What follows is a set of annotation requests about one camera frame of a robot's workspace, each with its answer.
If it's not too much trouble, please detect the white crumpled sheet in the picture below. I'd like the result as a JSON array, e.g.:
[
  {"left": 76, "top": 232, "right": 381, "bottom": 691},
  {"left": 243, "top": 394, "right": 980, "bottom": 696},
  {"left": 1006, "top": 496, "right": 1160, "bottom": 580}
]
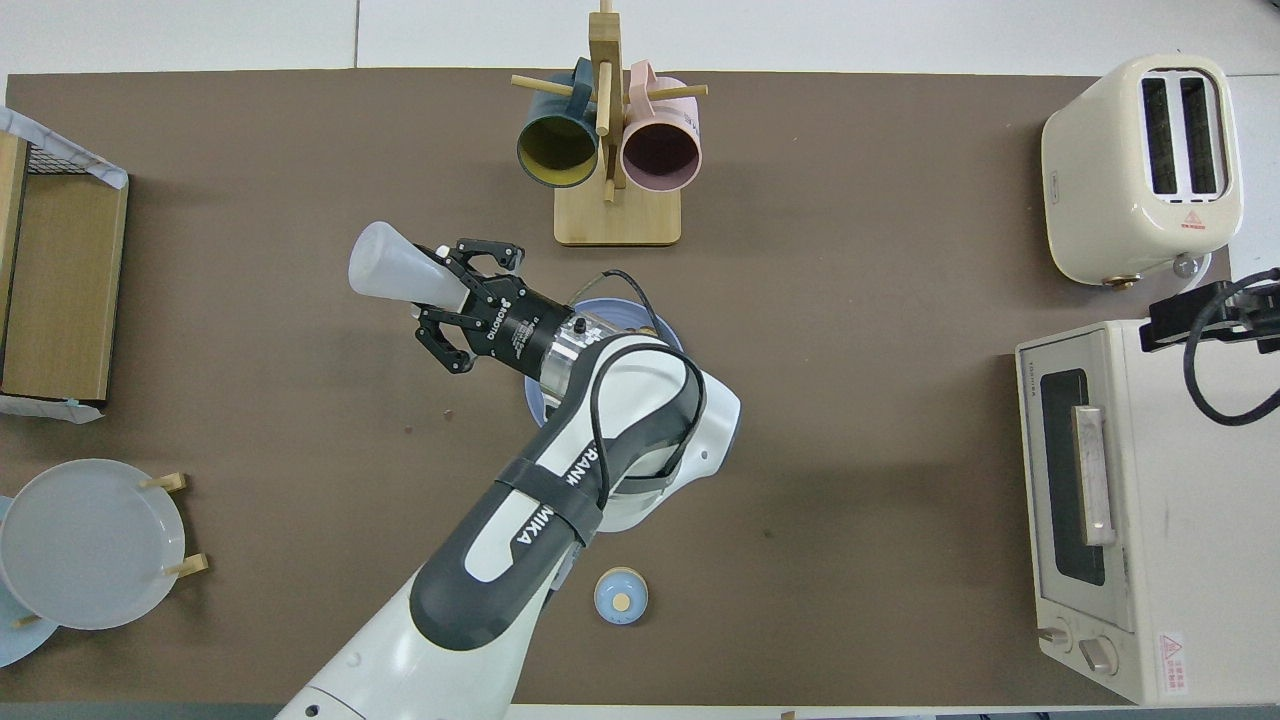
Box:
[{"left": 0, "top": 393, "right": 105, "bottom": 425}]

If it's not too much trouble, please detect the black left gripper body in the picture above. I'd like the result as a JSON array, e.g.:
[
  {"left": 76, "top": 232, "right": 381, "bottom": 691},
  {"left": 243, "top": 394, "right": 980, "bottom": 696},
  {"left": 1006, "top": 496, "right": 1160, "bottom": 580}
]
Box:
[{"left": 470, "top": 288, "right": 579, "bottom": 379}]

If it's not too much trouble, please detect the translucent seasoning bottle blue cap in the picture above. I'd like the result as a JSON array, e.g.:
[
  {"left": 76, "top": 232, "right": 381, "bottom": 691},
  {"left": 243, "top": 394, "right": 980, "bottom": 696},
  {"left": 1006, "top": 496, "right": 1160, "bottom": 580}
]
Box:
[{"left": 347, "top": 221, "right": 471, "bottom": 307}]

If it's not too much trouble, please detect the wooden mug tree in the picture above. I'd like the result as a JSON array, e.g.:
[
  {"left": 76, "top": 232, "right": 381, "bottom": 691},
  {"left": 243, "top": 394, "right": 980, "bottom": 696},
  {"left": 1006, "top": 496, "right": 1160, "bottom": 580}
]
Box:
[{"left": 511, "top": 0, "right": 709, "bottom": 247}]

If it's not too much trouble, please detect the brown table mat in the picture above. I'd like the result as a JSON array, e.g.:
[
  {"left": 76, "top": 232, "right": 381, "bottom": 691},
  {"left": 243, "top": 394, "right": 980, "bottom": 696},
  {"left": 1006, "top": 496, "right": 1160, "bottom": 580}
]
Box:
[{"left": 0, "top": 68, "right": 1233, "bottom": 706}]

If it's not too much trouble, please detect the white toaster oven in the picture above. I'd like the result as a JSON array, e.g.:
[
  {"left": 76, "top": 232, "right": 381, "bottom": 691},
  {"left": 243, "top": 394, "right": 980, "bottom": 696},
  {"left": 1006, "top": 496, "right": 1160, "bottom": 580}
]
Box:
[{"left": 1015, "top": 320, "right": 1280, "bottom": 706}]

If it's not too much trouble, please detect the light blue plate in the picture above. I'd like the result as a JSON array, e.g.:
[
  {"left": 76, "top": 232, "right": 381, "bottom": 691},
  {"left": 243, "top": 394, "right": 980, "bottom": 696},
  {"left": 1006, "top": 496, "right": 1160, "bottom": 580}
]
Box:
[{"left": 0, "top": 495, "right": 61, "bottom": 669}]

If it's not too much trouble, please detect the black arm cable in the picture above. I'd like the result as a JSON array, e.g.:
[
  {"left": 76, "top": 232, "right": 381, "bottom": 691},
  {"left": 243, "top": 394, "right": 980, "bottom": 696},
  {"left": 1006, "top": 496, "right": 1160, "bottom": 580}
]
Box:
[
  {"left": 570, "top": 268, "right": 706, "bottom": 493},
  {"left": 1183, "top": 268, "right": 1280, "bottom": 427}
]

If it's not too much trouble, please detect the cream two-slot toaster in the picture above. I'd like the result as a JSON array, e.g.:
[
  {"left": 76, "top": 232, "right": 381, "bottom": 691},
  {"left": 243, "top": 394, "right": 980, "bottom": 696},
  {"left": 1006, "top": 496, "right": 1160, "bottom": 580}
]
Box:
[{"left": 1041, "top": 54, "right": 1244, "bottom": 287}]

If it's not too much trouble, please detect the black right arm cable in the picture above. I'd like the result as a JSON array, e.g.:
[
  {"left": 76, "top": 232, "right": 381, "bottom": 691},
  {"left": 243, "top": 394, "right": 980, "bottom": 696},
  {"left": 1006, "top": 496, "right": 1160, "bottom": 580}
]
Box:
[{"left": 1183, "top": 268, "right": 1280, "bottom": 427}]

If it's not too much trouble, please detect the white checked cloth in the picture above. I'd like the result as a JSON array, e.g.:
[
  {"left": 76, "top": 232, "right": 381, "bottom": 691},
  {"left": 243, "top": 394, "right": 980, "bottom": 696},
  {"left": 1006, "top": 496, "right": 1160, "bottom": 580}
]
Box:
[{"left": 0, "top": 105, "right": 129, "bottom": 191}]

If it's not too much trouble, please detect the grey plate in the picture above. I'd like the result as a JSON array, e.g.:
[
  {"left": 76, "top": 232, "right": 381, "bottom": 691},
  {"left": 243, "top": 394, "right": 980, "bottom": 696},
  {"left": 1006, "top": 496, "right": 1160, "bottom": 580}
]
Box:
[{"left": 0, "top": 458, "right": 187, "bottom": 631}]

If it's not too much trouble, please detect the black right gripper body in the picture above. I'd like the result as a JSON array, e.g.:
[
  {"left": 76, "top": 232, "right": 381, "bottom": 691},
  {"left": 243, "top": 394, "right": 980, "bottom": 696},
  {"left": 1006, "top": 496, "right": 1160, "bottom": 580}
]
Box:
[{"left": 1210, "top": 285, "right": 1280, "bottom": 331}]

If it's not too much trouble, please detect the wooden shelf with wire basket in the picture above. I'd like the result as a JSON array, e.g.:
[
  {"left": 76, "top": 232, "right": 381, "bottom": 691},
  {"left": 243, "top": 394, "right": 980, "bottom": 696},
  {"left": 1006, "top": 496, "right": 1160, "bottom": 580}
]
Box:
[{"left": 0, "top": 130, "right": 130, "bottom": 403}]

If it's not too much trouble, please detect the dark teal mug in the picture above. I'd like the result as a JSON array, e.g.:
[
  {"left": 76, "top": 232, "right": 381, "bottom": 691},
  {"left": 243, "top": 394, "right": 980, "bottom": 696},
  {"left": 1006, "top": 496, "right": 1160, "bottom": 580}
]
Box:
[{"left": 516, "top": 57, "right": 601, "bottom": 189}]

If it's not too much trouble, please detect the wooden plate rack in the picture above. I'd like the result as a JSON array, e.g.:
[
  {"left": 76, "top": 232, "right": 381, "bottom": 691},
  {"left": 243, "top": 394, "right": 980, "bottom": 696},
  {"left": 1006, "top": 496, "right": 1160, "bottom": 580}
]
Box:
[{"left": 12, "top": 472, "right": 211, "bottom": 631}]

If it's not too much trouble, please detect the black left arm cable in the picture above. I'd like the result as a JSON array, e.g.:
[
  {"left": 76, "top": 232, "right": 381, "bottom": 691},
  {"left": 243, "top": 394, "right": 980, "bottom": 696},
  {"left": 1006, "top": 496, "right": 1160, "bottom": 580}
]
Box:
[{"left": 570, "top": 268, "right": 706, "bottom": 493}]

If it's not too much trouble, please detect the pink mug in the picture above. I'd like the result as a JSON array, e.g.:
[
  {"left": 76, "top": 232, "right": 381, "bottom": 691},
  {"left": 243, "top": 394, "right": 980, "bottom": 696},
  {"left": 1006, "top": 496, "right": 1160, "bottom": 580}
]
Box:
[{"left": 620, "top": 60, "right": 703, "bottom": 194}]

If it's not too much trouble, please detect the blue round plate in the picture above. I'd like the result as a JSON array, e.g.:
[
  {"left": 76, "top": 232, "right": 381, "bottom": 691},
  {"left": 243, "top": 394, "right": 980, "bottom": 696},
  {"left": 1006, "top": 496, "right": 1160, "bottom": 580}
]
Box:
[{"left": 525, "top": 298, "right": 687, "bottom": 431}]

